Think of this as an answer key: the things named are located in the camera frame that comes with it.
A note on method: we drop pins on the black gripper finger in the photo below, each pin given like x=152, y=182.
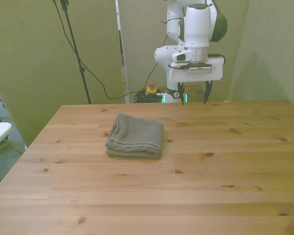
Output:
x=207, y=91
x=181, y=94

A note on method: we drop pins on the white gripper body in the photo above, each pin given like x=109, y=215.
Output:
x=215, y=71

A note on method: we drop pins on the grey towel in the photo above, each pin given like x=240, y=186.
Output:
x=137, y=137

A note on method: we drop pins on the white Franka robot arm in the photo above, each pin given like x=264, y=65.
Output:
x=196, y=24

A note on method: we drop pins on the yellow emergency stop button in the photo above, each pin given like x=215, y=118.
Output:
x=151, y=90

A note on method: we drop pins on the white vertical panel strip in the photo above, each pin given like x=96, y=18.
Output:
x=122, y=61

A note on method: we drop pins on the black tripod stand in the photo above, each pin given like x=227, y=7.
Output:
x=74, y=46

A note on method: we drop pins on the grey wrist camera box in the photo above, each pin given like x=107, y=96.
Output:
x=199, y=69

